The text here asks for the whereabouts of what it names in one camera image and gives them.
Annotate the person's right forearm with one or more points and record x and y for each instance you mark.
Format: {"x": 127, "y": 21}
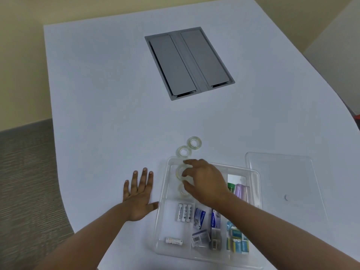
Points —
{"x": 281, "y": 239}

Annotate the green cap tube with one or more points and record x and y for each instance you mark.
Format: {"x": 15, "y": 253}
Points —
{"x": 231, "y": 187}

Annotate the clear plastic organizer tray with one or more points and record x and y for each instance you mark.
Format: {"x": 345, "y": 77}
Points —
{"x": 168, "y": 216}

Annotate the pile of small blue packets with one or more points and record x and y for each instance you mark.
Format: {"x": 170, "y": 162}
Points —
{"x": 237, "y": 243}

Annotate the green and purple tubes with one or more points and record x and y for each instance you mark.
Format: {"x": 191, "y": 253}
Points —
{"x": 242, "y": 192}

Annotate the clear plastic lid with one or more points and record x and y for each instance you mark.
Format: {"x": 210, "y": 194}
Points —
{"x": 281, "y": 177}

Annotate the person's right hand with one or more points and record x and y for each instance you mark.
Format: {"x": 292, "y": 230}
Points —
{"x": 208, "y": 184}

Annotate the person's left hand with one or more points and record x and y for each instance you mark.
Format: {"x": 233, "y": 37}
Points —
{"x": 139, "y": 199}

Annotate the person's left forearm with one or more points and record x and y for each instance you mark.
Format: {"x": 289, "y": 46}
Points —
{"x": 84, "y": 244}

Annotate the clear tape roll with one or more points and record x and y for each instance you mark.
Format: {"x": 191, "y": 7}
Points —
{"x": 181, "y": 192}
{"x": 178, "y": 152}
{"x": 189, "y": 143}
{"x": 178, "y": 172}

